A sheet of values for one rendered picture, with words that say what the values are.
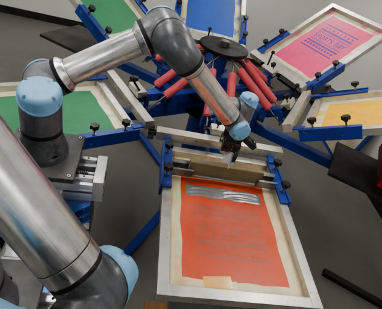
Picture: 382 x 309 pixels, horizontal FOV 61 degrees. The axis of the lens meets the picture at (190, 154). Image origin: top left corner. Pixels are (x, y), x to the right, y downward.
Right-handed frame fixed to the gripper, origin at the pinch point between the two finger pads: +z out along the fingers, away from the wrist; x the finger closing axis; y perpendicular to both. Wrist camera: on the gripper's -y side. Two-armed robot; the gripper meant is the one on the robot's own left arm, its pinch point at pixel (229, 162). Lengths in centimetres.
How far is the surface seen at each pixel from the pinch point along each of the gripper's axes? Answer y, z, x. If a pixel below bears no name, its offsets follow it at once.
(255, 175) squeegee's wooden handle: -13.7, 3.6, 1.5
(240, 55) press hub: -8, -24, -73
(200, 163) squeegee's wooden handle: 13.6, 2.0, 1.3
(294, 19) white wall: -165, 23, -412
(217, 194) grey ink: 3.5, 11.5, 9.6
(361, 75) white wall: -200, 26, -236
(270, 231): -18.9, 12.3, 26.9
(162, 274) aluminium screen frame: 28, 9, 54
